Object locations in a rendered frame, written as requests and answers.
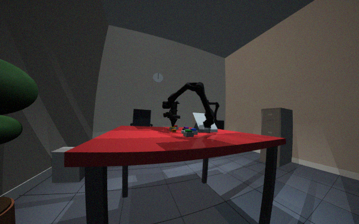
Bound blue button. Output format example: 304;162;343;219
190;129;198;135

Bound green button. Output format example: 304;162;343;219
183;130;194;137

